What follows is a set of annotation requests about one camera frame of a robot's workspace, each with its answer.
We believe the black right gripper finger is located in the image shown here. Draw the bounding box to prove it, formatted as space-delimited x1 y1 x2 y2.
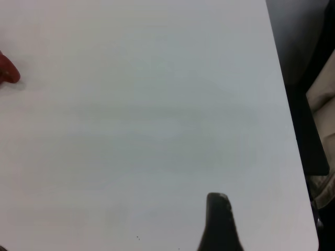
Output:
196 192 244 251

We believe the red ceramic mug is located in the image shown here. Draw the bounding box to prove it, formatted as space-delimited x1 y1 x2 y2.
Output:
0 49 21 88

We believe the beige fabric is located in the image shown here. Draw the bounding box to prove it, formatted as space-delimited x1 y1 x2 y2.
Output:
305 48 335 210

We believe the black furniture panel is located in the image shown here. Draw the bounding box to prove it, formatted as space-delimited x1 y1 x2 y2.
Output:
265 0 335 176

